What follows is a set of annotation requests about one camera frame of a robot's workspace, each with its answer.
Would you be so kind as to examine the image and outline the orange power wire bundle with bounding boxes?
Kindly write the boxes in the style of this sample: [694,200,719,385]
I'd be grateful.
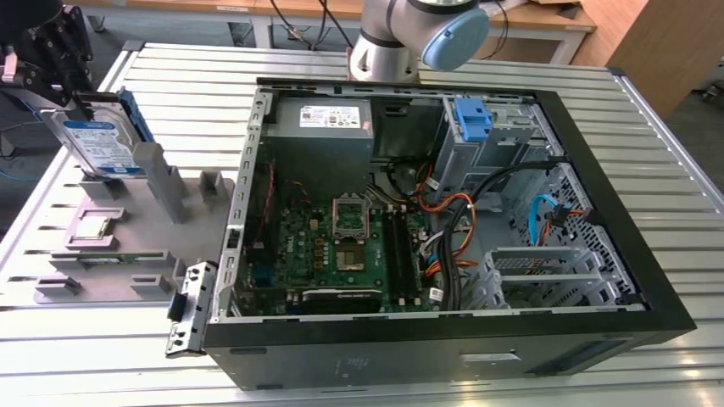
[422,253,482,284]

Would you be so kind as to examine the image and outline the silver drive cage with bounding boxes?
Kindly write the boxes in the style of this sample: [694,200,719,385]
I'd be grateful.
[434,95,566,205]

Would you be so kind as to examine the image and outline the hard disk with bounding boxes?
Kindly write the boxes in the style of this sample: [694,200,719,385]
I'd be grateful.
[42,86,155,181]

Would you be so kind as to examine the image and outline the black RAM slot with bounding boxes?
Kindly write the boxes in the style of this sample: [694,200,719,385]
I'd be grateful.
[383,205,407,307]
[399,205,423,307]

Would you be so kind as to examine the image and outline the silver disk bay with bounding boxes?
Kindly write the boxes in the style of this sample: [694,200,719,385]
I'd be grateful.
[460,245,644,311]

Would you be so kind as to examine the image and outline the metal socket cover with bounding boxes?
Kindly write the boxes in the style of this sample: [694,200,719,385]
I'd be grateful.
[332,192,374,242]

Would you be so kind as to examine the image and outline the green motherboard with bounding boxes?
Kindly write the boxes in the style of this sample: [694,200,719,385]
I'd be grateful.
[235,203,440,317]

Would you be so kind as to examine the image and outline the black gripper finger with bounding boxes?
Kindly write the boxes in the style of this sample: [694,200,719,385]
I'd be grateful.
[22,24,96,124]
[59,3,95,99]

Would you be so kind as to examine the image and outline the metal card retention bracket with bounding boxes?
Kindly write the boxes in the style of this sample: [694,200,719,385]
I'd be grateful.
[166,260,220,358]

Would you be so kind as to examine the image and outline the empty blue drive carrier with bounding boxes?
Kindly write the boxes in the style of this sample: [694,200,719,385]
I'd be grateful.
[452,97,495,144]

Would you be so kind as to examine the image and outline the orange red wire loop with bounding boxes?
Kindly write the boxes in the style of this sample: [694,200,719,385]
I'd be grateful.
[416,191,482,218]

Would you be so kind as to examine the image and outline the grey parts rack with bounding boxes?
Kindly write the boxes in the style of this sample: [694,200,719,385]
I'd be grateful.
[34,142,238,305]

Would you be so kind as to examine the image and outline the yellow black power wires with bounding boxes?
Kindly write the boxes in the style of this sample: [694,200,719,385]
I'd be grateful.
[364,182,422,209]

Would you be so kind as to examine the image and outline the grey power supply unit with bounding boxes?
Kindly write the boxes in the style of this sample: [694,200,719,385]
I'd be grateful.
[263,95,378,192]

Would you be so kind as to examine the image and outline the silver CPU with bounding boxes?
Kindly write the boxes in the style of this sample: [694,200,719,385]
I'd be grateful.
[76,215,112,239]

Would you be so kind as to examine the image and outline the thick black cable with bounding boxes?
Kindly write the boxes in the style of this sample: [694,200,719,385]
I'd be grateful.
[438,160,571,310]
[446,160,572,310]

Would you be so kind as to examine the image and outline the black graphics card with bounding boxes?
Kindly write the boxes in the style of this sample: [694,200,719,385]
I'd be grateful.
[286,287,387,315]

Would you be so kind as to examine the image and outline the long wooden top desk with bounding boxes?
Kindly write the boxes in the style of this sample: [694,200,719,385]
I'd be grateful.
[79,0,363,48]

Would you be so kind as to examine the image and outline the disk power wire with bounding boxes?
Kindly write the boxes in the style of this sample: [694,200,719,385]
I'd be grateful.
[543,204,594,248]

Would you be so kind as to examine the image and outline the short wooden top desk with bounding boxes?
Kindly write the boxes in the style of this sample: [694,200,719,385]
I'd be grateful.
[455,0,600,65]

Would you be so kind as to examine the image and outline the brown wooden cabinet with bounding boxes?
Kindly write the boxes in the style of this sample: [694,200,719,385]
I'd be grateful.
[576,0,724,122]

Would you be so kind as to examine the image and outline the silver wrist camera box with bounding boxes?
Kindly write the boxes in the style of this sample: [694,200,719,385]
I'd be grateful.
[0,53,19,85]

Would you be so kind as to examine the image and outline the green RAM stick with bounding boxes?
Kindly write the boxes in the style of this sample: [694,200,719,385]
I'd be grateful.
[79,253,167,267]

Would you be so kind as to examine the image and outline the black PC case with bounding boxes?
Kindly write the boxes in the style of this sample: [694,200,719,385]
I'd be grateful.
[200,75,698,392]

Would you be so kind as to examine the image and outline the CPU socket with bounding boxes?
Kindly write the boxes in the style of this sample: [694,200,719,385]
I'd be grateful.
[332,239,370,273]

